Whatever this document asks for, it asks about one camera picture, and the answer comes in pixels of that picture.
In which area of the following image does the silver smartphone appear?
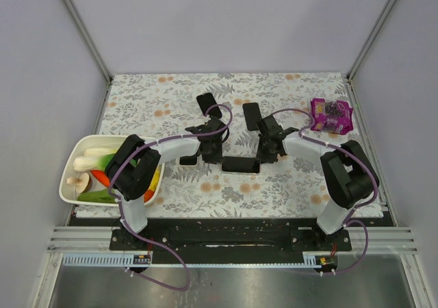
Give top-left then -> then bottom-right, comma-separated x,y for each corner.
221,157 -> 260,174

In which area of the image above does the dark smartphone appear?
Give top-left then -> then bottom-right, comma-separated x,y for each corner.
242,103 -> 261,131

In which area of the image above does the black phone case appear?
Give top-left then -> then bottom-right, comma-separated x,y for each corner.
196,92 -> 222,118

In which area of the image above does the blue smartphone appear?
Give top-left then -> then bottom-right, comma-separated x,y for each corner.
179,155 -> 198,167

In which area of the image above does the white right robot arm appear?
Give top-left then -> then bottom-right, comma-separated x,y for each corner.
257,115 -> 379,235

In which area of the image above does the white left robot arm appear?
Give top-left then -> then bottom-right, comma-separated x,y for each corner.
104,116 -> 231,233

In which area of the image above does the floral tablecloth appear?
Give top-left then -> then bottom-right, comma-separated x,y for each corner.
99,73 -> 348,218

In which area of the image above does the yellow corn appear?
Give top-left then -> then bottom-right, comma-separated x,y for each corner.
148,168 -> 160,192

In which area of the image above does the purple snack bag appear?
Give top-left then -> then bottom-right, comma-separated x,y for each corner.
311,98 -> 354,135

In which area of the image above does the orange carrot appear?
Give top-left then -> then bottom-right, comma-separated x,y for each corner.
90,170 -> 110,188

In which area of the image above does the white green leek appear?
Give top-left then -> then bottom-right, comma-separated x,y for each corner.
73,154 -> 114,172

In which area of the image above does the green pea pod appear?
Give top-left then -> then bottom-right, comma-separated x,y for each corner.
77,190 -> 116,204

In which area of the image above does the brown mushroom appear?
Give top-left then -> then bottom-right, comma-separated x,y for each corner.
66,172 -> 92,194

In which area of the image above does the white plastic bin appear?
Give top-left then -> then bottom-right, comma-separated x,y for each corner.
58,134 -> 166,206

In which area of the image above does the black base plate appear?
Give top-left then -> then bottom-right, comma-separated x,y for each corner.
109,217 -> 352,254

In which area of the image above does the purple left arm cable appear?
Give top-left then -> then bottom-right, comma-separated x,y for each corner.
107,104 -> 233,292

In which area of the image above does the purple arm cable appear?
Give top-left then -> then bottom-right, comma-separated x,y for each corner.
107,104 -> 233,292
273,108 -> 381,275

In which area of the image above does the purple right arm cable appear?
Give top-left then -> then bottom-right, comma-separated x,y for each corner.
273,108 -> 381,275

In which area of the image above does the aluminium rail frame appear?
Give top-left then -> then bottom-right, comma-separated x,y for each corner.
47,227 -> 418,255

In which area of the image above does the white cable duct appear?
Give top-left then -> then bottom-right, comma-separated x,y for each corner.
63,253 -> 152,268

